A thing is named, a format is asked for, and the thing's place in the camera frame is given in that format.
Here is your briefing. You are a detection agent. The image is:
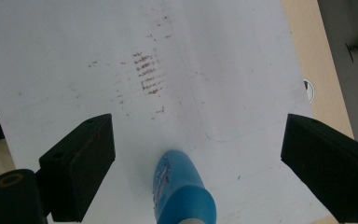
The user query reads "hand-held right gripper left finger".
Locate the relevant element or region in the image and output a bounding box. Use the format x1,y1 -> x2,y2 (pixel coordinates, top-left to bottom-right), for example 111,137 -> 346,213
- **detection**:
38,113 -> 117,223

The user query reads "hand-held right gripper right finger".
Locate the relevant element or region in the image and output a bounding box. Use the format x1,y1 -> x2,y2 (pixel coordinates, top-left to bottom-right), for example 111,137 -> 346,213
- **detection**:
280,113 -> 358,224

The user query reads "white round disc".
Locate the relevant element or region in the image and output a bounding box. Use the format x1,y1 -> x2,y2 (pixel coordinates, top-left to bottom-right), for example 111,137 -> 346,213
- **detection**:
302,77 -> 315,105

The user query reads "white paper sheet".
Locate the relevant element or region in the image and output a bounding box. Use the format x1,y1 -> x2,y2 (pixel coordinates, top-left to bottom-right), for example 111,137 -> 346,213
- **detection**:
0,0 -> 334,224

